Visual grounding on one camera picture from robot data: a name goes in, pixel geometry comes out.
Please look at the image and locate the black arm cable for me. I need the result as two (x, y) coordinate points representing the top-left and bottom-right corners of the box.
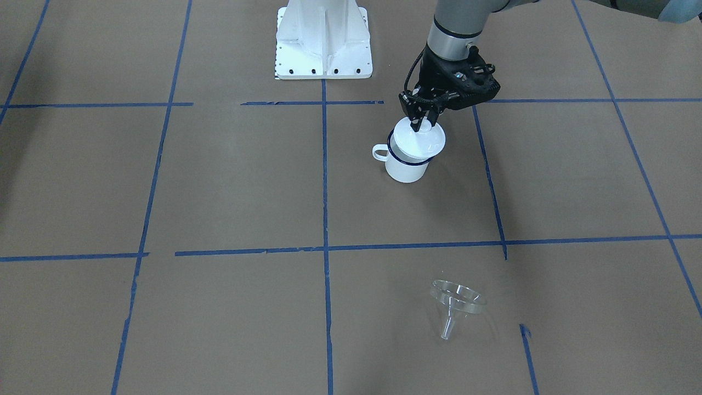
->
(403, 44), (428, 97)

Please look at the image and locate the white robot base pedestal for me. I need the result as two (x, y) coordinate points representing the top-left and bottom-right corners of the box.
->
(274, 1), (373, 80)

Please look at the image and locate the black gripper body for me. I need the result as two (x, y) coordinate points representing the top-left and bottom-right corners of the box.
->
(399, 47), (501, 112)

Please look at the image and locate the white enamel mug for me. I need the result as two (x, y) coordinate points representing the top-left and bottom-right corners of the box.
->
(372, 144), (434, 183)

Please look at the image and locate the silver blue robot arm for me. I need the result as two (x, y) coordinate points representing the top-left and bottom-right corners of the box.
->
(398, 1), (528, 132)

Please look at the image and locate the white mug lid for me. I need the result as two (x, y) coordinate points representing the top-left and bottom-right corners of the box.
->
(389, 117), (446, 160)

